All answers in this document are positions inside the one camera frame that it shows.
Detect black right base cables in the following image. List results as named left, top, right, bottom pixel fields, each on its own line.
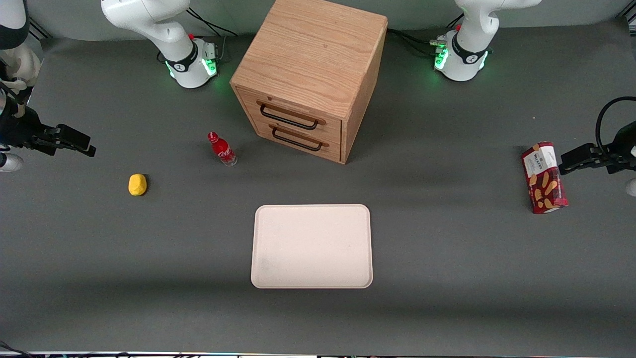
left=186, top=7, right=240, bottom=64

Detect red cookie box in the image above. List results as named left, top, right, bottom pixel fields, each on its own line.
left=521, top=142, right=569, bottom=214

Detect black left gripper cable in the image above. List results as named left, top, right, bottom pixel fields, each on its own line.
left=595, top=96, right=636, bottom=156

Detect wooden drawer long handle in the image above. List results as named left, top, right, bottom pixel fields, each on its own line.
left=236, top=86, right=344, bottom=145

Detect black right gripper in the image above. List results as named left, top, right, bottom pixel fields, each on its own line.
left=0, top=106, right=97, bottom=158

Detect red coke bottle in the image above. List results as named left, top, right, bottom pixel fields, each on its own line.
left=208, top=132, right=238, bottom=167

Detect wooden drawer cabinet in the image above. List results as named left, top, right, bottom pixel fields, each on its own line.
left=230, top=0, right=389, bottom=165

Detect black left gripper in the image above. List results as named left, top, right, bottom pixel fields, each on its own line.
left=559, top=121, right=636, bottom=176

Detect beige rectangular tray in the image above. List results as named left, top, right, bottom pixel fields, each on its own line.
left=250, top=204, right=374, bottom=289

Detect black left base cables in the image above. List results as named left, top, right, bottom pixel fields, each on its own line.
left=387, top=14, right=465, bottom=56

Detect wooden drawer short handle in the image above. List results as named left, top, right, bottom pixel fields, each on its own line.
left=253, top=119, right=343, bottom=164

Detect black base cables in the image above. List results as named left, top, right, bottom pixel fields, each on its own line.
left=186, top=7, right=240, bottom=64
left=387, top=14, right=465, bottom=56

